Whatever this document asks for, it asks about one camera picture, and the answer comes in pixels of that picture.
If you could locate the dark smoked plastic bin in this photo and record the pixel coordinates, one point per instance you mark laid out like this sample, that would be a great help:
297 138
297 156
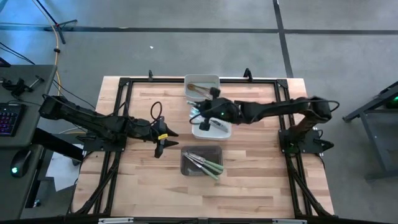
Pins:
211 151

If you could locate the grey desk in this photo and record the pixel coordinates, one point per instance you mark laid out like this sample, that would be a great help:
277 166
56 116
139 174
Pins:
31 90

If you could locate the dark metal desk frame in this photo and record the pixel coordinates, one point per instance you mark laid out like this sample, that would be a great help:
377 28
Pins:
381 175

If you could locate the black desk support bar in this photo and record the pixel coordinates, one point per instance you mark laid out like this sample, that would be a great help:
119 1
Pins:
59 144

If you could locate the black tripod stand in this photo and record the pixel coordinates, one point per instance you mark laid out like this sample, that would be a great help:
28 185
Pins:
60 26

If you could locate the white plastic bin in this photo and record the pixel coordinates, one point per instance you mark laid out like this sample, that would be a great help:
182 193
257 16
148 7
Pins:
211 135

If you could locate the black device green light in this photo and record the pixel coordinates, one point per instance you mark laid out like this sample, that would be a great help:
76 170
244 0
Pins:
394 101

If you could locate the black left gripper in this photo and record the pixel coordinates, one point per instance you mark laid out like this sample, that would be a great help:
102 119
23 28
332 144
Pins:
144 130

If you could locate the wooden utensil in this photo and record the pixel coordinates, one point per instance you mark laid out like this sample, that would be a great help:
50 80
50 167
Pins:
199 88
202 91

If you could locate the black desk mount clamp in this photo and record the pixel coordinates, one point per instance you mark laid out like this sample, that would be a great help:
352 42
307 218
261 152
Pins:
18 87

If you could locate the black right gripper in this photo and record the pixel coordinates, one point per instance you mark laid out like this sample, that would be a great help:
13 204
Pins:
214 110

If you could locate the black aluminium table frame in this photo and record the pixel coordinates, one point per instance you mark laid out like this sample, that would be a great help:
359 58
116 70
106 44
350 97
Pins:
155 80

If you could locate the yellow tape tag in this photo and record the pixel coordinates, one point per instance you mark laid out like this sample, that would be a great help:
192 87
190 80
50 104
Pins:
163 136

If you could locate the grey translucent plastic bin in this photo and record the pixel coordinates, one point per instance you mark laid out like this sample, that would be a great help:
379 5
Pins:
202 79

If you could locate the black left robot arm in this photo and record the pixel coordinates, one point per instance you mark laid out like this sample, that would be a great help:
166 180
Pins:
93 121

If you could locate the black backlit keyboard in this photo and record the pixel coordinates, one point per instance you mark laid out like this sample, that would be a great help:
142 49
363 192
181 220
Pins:
11 119

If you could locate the silver metal bracket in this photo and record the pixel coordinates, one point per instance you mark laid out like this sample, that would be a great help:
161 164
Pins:
115 221
289 221

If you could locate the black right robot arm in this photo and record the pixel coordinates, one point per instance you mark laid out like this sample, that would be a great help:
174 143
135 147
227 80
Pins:
273 109

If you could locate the wooden knife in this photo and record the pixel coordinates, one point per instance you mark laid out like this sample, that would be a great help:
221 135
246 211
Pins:
205 95

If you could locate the black table clamp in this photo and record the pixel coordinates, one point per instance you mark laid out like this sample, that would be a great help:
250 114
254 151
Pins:
150 74
247 74

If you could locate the black computer mouse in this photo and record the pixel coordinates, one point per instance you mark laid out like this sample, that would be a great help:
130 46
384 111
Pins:
20 161

